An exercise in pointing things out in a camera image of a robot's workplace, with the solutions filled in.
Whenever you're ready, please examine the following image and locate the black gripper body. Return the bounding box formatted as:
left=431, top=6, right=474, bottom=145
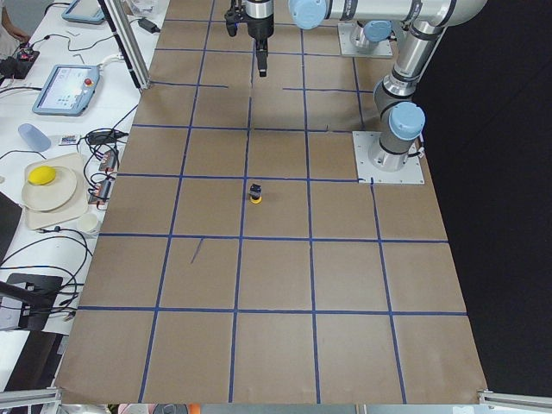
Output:
left=245, top=0, right=274, bottom=41

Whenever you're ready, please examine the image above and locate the yellow push button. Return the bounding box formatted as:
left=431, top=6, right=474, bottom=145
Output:
left=248, top=183, right=262, bottom=204

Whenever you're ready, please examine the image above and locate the black power adapter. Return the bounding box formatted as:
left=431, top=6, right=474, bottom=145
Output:
left=137, top=17, right=160, bottom=34

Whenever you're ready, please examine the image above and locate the far blue teach pendant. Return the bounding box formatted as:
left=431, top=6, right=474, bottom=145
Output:
left=61, top=0, right=104, bottom=25

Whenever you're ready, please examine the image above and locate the blue teach pendant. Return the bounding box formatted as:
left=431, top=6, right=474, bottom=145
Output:
left=32, top=65, right=100, bottom=116
left=61, top=0, right=104, bottom=25

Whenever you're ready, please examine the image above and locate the near blue teach pendant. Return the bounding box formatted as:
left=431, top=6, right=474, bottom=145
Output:
left=32, top=65, right=100, bottom=116

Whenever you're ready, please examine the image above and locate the beige tray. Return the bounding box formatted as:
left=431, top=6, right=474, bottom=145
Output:
left=22, top=153, right=88, bottom=230

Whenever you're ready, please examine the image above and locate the translucent blue cup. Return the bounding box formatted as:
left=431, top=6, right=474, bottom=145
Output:
left=18, top=123, right=52, bottom=152

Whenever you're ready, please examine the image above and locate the white paper cup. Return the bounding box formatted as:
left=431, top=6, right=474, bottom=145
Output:
left=76, top=213, right=102, bottom=235

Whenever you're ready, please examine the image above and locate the beige plate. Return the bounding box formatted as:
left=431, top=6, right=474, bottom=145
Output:
left=22, top=166, right=78, bottom=211

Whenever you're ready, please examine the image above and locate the yellow lemon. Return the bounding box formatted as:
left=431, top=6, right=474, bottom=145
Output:
left=27, top=166, right=57, bottom=185

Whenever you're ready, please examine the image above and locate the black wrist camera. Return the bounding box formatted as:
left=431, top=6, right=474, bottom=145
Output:
left=224, top=0, right=244, bottom=37

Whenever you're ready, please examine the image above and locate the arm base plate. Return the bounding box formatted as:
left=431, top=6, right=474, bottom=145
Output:
left=337, top=20, right=392, bottom=59
left=353, top=131, right=424, bottom=185

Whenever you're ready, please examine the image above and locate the aluminium frame post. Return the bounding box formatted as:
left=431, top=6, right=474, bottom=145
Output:
left=98, top=0, right=150, bottom=90

